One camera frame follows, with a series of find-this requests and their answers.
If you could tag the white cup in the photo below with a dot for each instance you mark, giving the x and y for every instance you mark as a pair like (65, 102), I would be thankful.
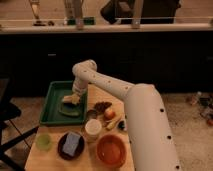
(93, 129)

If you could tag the long counter ledge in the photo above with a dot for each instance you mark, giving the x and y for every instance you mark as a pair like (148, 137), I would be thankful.
(108, 28)

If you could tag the black chair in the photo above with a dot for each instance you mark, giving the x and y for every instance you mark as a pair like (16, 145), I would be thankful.
(9, 111)

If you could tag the dark brown plate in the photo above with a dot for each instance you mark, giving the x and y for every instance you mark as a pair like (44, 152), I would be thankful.
(78, 151)

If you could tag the green plastic tray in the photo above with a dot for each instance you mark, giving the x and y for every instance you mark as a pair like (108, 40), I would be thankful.
(51, 116)

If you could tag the small dark metal bowl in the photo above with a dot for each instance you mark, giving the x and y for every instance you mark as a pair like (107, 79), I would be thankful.
(91, 114)

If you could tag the green leaf-shaped object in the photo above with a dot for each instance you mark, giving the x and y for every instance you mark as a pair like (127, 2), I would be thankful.
(69, 110)

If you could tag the black office chair background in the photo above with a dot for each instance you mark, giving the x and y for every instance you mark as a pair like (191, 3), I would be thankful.
(149, 11)

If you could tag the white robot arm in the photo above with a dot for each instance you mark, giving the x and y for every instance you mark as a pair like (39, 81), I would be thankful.
(152, 144)

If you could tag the light green cup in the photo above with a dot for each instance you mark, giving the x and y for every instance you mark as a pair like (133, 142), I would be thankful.
(43, 142)

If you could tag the blue grey eraser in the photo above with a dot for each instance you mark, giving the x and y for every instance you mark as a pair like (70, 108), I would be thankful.
(71, 143)

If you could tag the yellow banana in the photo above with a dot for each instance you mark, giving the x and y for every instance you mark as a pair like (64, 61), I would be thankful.
(113, 123)

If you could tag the orange bowl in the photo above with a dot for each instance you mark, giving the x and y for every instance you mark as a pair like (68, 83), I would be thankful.
(111, 151)

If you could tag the brown pine cone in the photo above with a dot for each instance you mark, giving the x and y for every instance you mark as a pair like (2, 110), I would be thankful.
(100, 107)

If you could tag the dark blue small object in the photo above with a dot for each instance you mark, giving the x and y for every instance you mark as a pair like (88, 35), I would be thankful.
(121, 125)

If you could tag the red apple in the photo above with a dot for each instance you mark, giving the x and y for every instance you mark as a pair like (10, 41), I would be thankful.
(109, 114)

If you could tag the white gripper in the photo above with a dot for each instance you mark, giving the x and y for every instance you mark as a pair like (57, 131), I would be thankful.
(71, 99)

